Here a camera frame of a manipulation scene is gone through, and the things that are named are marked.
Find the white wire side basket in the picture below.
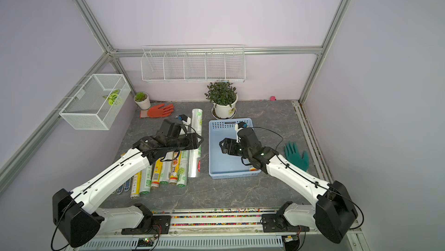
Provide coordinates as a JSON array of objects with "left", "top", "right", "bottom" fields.
[{"left": 59, "top": 74, "right": 130, "bottom": 130}]

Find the green toy in basket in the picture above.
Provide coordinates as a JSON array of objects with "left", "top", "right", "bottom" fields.
[{"left": 103, "top": 89, "right": 123, "bottom": 106}]

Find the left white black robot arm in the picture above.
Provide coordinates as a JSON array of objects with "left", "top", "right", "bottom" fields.
[{"left": 52, "top": 119, "right": 203, "bottom": 248}]

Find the white wire wall shelf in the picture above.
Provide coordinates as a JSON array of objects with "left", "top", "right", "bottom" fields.
[{"left": 141, "top": 45, "right": 246, "bottom": 82}]

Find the white green roll far left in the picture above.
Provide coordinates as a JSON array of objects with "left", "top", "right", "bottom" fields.
[{"left": 139, "top": 165, "right": 153, "bottom": 195}]

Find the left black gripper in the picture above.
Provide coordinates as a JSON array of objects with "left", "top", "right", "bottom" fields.
[{"left": 167, "top": 132, "right": 204, "bottom": 152}]

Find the red rubber glove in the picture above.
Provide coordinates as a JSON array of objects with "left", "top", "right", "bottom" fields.
[{"left": 140, "top": 104, "right": 175, "bottom": 118}]

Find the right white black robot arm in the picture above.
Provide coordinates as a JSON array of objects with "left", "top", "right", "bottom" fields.
[{"left": 219, "top": 127, "right": 363, "bottom": 244}]

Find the yellow red plastic wrap roll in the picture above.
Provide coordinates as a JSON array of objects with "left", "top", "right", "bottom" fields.
[{"left": 169, "top": 152, "right": 181, "bottom": 184}]

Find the light blue plastic basket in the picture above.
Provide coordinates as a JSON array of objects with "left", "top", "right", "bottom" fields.
[{"left": 209, "top": 118, "right": 260, "bottom": 180}]

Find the green rubber glove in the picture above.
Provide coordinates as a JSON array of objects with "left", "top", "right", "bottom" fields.
[{"left": 284, "top": 142, "right": 309, "bottom": 172}]

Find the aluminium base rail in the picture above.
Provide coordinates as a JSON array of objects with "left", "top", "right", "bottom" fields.
[{"left": 76, "top": 208, "right": 369, "bottom": 251}]

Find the small potted green plant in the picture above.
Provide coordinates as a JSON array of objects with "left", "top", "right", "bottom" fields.
[{"left": 133, "top": 92, "right": 151, "bottom": 110}]

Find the clear silver plastic wrap roll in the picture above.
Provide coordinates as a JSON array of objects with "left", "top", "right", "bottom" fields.
[{"left": 188, "top": 108, "right": 203, "bottom": 178}]

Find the large potted green plant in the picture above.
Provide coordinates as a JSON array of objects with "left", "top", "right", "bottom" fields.
[{"left": 205, "top": 81, "right": 238, "bottom": 119}]

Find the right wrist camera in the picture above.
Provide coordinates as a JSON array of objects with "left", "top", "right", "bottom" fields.
[{"left": 235, "top": 122, "right": 248, "bottom": 133}]

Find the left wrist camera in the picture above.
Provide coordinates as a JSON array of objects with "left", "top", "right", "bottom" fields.
[{"left": 177, "top": 114, "right": 192, "bottom": 126}]

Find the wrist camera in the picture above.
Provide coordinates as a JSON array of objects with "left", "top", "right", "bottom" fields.
[
  {"left": 177, "top": 114, "right": 192, "bottom": 126},
  {"left": 235, "top": 122, "right": 248, "bottom": 133}
]

